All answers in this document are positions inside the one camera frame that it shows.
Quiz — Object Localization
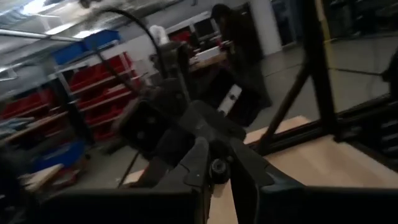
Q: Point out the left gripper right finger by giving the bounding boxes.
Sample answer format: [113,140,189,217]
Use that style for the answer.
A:
[229,139,308,194]

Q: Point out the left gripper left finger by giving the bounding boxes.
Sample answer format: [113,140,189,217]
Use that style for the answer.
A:
[155,136,213,192]

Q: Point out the red bin cart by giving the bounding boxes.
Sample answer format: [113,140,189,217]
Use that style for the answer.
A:
[0,28,142,175]

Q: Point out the wooden workbench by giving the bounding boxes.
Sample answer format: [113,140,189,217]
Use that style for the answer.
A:
[186,45,231,74]

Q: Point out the person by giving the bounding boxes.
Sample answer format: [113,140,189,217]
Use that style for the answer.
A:
[210,2,274,110]

